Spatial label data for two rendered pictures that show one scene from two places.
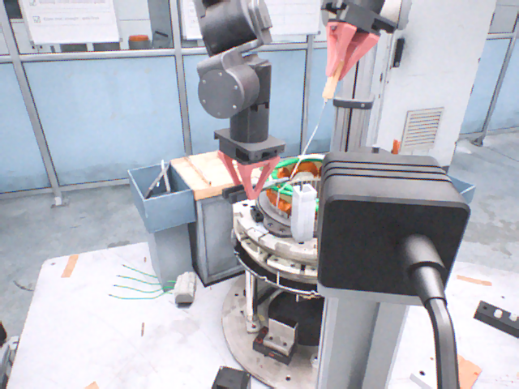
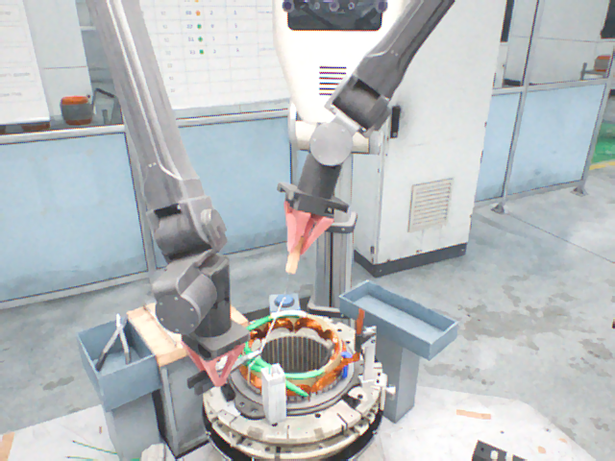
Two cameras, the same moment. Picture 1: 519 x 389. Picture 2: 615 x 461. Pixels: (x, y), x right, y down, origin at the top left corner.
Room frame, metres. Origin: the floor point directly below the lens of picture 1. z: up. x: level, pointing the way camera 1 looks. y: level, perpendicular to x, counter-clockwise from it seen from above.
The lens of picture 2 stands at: (-0.08, -0.04, 1.68)
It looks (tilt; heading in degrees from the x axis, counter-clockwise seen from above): 26 degrees down; 352
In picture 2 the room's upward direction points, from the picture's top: straight up
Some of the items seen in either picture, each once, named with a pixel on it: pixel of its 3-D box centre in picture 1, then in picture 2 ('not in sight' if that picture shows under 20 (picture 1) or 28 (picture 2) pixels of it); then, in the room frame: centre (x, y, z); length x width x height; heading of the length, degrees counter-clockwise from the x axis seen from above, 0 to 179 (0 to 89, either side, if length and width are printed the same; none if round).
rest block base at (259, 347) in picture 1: (275, 344); not in sight; (0.51, -0.03, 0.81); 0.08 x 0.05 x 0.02; 61
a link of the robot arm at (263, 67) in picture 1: (248, 81); (207, 279); (0.51, 0.01, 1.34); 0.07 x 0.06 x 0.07; 160
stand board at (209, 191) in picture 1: (220, 170); (186, 321); (0.84, 0.10, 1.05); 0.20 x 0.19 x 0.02; 118
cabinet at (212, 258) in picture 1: (223, 218); (193, 372); (0.84, 0.09, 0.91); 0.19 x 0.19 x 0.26; 28
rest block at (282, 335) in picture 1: (280, 333); not in sight; (0.51, -0.04, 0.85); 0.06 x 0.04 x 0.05; 61
